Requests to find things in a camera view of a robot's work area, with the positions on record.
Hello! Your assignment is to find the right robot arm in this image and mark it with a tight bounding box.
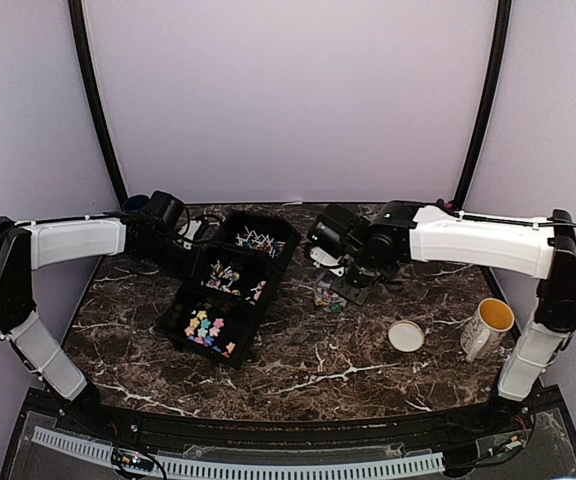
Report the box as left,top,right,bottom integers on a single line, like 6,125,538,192
307,200,576,434

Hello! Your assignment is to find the clear plastic cup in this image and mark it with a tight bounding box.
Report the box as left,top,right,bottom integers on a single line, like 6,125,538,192
313,272,348,314

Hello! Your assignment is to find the white round lid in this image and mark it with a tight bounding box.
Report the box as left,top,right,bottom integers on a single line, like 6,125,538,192
388,320,425,353

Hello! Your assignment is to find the white slotted cable duct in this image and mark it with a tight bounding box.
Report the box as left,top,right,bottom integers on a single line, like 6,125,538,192
31,426,445,479

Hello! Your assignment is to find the dark blue cup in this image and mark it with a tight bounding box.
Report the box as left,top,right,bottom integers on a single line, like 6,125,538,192
121,194,150,214

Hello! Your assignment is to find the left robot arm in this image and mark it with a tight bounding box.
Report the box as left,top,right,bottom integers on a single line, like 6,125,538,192
0,215,201,436

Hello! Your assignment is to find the black frame post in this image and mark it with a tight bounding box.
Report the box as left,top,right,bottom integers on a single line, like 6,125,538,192
452,0,513,208
67,0,128,204

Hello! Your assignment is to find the black frame post right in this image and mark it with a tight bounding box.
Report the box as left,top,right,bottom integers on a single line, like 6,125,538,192
452,0,513,208

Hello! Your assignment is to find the black camera cable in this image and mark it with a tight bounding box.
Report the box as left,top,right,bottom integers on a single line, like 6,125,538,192
177,202,227,246

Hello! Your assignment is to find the black three-compartment candy tray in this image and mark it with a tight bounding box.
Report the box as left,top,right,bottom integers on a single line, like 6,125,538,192
155,210,301,369

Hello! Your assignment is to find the white ceramic mug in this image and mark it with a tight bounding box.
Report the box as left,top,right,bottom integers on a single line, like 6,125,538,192
460,298,515,363

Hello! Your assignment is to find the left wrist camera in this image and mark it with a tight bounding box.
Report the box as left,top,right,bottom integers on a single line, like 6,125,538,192
179,220,209,250

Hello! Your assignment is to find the black frame post left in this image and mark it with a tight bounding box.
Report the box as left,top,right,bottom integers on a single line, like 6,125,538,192
67,0,128,204

